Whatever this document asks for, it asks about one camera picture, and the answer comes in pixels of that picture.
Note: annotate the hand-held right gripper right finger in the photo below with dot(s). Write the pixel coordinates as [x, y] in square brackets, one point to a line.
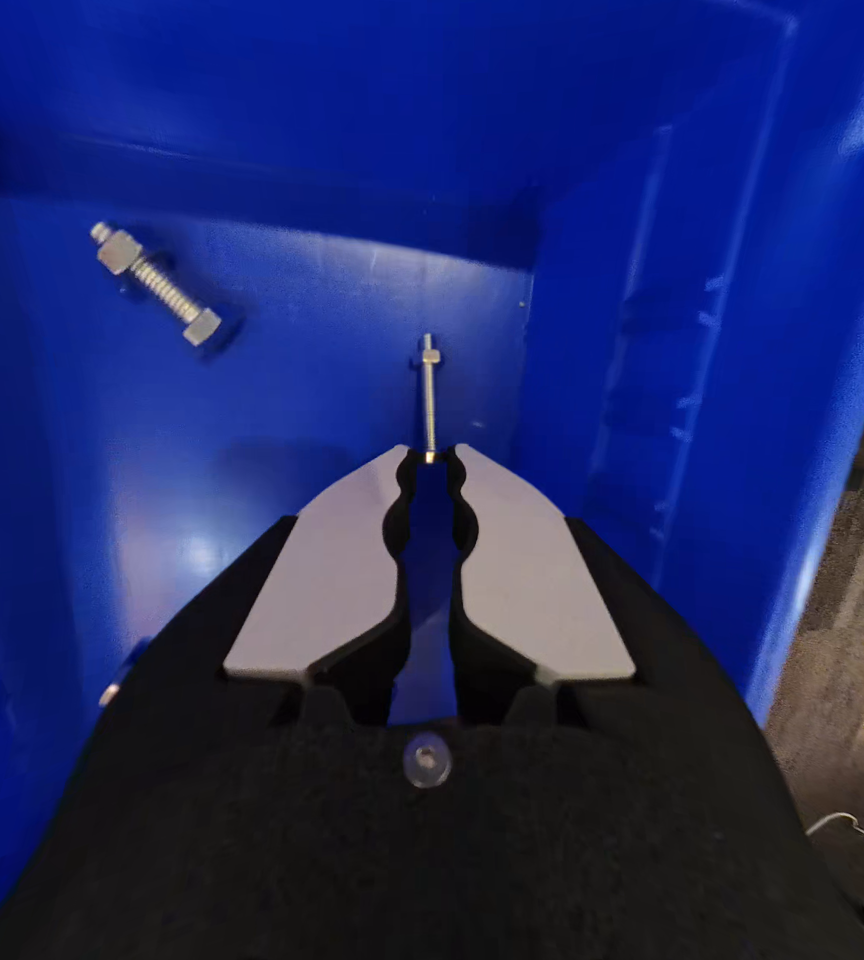
[537, 585]

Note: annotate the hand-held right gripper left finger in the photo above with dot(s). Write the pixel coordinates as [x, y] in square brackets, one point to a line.
[327, 585]

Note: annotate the thin long steel bolt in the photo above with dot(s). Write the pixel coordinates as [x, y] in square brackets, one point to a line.
[430, 405]

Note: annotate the blue plastic bin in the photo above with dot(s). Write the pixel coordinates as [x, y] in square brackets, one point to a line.
[327, 300]

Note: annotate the thick steel bolt with nut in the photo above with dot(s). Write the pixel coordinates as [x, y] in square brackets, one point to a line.
[154, 283]

